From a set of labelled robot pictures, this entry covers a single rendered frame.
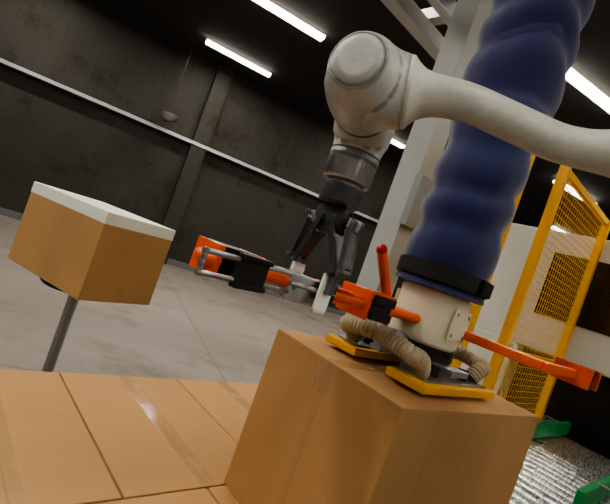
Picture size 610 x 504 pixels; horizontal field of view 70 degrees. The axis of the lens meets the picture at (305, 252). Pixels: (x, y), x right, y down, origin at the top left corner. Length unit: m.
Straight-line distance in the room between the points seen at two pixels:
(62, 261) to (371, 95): 1.82
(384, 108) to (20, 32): 8.80
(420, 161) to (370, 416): 1.95
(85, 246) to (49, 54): 7.22
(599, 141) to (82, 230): 1.90
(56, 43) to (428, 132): 7.48
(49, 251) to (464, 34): 2.47
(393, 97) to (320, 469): 0.69
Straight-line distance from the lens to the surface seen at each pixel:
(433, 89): 0.66
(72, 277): 2.15
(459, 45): 2.90
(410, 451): 0.90
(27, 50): 9.19
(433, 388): 0.95
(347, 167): 0.76
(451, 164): 1.09
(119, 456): 1.21
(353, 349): 1.03
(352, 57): 0.61
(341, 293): 0.82
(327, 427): 0.94
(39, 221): 2.43
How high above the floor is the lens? 1.14
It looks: level
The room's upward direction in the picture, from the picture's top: 20 degrees clockwise
